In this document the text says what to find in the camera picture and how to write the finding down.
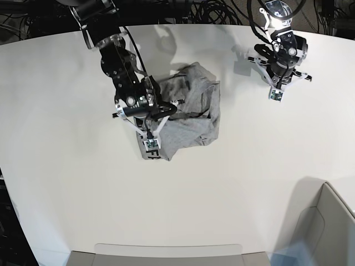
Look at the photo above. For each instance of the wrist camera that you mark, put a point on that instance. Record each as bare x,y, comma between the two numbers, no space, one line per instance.
276,94
152,144

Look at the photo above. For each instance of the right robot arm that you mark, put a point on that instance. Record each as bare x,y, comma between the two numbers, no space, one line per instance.
137,94

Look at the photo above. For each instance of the grey T-shirt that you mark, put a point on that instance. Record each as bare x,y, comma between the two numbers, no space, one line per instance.
197,120

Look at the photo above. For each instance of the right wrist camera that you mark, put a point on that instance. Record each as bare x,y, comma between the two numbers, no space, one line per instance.
152,144

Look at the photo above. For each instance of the blue translucent object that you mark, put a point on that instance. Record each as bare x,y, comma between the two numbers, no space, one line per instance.
298,253

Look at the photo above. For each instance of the grey bin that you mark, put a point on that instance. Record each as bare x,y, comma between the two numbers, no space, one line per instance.
328,229
114,254

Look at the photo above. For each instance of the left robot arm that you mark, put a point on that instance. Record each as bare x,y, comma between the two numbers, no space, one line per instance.
282,50

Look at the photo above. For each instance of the grey bin at bottom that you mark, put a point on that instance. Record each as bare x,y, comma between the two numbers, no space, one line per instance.
114,254

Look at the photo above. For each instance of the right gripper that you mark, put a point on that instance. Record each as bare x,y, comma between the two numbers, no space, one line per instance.
146,113

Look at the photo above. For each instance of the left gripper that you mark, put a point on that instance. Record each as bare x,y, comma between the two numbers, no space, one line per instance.
276,76

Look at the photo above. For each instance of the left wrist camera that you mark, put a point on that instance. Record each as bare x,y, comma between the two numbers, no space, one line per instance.
276,94

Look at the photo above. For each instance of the grey bin at right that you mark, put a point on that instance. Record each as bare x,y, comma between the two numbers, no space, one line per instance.
328,229

